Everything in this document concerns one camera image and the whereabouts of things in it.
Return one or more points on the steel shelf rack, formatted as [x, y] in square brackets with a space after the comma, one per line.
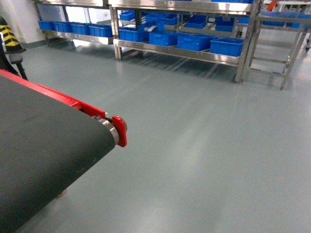
[69, 30]
[219, 32]

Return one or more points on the steel side table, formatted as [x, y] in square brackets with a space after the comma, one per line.
[282, 30]

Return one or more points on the red conveyor frame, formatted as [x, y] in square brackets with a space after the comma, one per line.
[116, 125]

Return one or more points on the black conveyor belt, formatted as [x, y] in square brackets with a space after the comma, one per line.
[45, 146]

